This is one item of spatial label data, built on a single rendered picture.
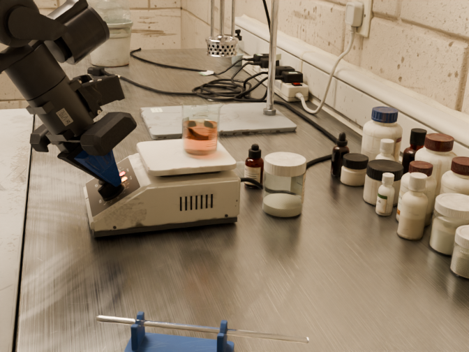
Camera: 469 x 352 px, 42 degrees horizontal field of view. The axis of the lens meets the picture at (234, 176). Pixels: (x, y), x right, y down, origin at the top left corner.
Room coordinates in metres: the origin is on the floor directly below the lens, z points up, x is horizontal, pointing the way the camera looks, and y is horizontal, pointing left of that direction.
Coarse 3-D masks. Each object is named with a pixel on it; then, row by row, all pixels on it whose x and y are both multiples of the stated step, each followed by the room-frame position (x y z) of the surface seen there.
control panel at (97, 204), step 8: (128, 160) 0.83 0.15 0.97; (120, 168) 0.81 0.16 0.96; (128, 168) 0.80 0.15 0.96; (120, 176) 0.79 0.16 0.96; (128, 176) 0.78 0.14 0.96; (88, 184) 0.81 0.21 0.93; (96, 184) 0.80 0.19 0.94; (128, 184) 0.75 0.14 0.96; (136, 184) 0.74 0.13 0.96; (88, 192) 0.79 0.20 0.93; (96, 192) 0.78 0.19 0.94; (128, 192) 0.73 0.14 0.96; (96, 200) 0.75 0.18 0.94; (104, 200) 0.74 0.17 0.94; (112, 200) 0.73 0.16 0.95; (96, 208) 0.73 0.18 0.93; (104, 208) 0.72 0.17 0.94
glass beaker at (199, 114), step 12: (192, 96) 0.83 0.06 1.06; (204, 96) 0.83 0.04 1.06; (192, 108) 0.78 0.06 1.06; (204, 108) 0.83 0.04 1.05; (216, 108) 0.79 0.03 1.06; (192, 120) 0.78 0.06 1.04; (204, 120) 0.78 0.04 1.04; (216, 120) 0.80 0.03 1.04; (192, 132) 0.78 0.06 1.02; (204, 132) 0.78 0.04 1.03; (216, 132) 0.80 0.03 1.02; (192, 144) 0.78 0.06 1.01; (204, 144) 0.78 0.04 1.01; (216, 144) 0.80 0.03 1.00; (192, 156) 0.78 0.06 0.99; (204, 156) 0.78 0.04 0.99
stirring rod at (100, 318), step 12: (132, 324) 0.48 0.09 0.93; (144, 324) 0.48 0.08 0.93; (156, 324) 0.48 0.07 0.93; (168, 324) 0.48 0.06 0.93; (180, 324) 0.48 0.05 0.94; (240, 336) 0.47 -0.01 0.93; (252, 336) 0.47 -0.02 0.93; (264, 336) 0.47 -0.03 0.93; (276, 336) 0.47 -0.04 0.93; (288, 336) 0.47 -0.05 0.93; (300, 336) 0.47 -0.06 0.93
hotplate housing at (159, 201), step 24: (144, 168) 0.79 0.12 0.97; (144, 192) 0.72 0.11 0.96; (168, 192) 0.73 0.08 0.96; (192, 192) 0.74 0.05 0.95; (216, 192) 0.75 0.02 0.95; (96, 216) 0.71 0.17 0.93; (120, 216) 0.71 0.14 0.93; (144, 216) 0.72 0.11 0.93; (168, 216) 0.73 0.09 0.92; (192, 216) 0.74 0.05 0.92; (216, 216) 0.75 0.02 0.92
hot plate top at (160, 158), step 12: (144, 144) 0.84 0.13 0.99; (156, 144) 0.84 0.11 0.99; (168, 144) 0.84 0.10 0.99; (180, 144) 0.84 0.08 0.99; (144, 156) 0.78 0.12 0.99; (156, 156) 0.78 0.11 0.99; (168, 156) 0.79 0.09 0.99; (180, 156) 0.79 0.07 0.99; (216, 156) 0.79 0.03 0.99; (228, 156) 0.79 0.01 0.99; (156, 168) 0.74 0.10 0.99; (168, 168) 0.74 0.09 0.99; (180, 168) 0.74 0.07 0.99; (192, 168) 0.75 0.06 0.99; (204, 168) 0.75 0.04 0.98; (216, 168) 0.76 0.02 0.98; (228, 168) 0.76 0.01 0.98
